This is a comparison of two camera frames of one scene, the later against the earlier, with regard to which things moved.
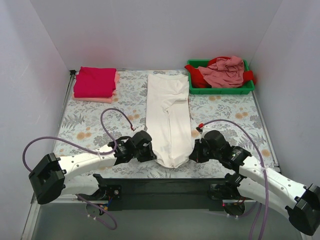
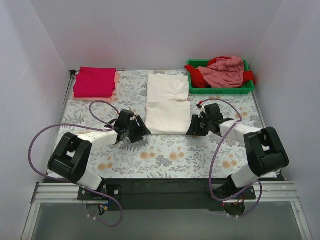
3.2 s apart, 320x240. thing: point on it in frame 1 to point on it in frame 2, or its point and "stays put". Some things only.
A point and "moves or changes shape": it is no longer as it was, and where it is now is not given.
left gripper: (149, 154) to (136, 129)
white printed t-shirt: (170, 119) moves or changes shape
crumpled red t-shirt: (199, 81) stays put
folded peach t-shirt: (108, 99) stays put
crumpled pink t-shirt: (226, 73) stays put
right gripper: (196, 152) to (200, 124)
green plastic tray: (245, 88) stays put
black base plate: (165, 194) stays put
